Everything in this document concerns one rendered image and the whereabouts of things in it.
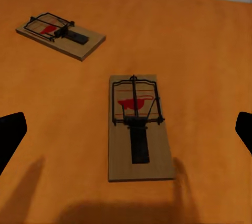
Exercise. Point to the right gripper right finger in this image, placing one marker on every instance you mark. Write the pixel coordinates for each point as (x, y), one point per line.
(244, 128)

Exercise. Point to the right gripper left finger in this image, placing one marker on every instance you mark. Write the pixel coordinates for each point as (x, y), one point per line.
(13, 128)

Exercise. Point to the cabinet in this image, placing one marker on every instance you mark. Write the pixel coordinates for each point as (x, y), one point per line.
(201, 54)

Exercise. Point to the mousetrap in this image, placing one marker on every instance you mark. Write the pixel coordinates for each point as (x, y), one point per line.
(139, 148)
(61, 35)

